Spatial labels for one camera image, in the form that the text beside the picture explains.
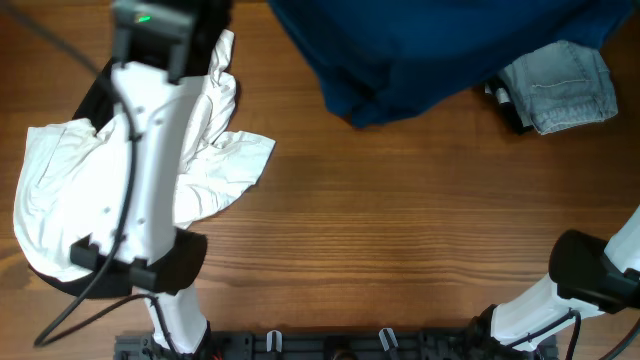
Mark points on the blue t-shirt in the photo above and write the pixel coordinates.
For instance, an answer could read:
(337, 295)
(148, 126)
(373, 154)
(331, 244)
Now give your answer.
(379, 61)

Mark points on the folded light blue jeans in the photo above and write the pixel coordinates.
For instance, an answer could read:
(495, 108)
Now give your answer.
(561, 86)

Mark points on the folded black garment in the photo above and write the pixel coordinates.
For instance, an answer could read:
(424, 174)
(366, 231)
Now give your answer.
(497, 88)

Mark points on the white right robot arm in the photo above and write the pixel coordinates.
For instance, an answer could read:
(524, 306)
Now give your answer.
(587, 277)

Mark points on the white t-shirt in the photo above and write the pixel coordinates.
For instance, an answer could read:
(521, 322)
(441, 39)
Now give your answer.
(73, 177)

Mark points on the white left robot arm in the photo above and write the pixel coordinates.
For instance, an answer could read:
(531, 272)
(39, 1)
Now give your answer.
(161, 52)

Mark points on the black garment under pile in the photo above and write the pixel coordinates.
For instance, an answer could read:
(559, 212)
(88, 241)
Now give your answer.
(98, 108)

